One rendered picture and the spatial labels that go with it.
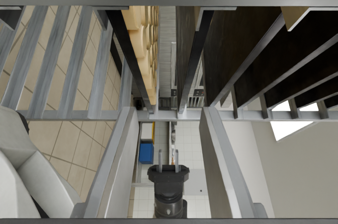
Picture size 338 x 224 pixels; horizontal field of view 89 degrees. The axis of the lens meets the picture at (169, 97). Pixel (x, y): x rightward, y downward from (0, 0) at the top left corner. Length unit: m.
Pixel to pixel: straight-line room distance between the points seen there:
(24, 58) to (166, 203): 0.68
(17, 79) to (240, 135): 4.56
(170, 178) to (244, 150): 4.24
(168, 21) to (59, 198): 2.37
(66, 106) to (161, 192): 0.39
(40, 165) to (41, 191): 0.05
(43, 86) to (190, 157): 3.93
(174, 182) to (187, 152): 3.84
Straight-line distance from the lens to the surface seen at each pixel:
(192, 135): 4.51
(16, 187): 0.34
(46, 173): 0.43
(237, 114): 0.56
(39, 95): 0.70
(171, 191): 0.57
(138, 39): 0.26
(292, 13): 0.21
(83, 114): 0.61
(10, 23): 0.23
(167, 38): 2.31
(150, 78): 0.37
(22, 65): 0.79
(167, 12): 2.72
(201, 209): 4.32
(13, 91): 0.76
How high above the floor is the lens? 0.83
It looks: level
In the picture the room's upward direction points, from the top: 90 degrees clockwise
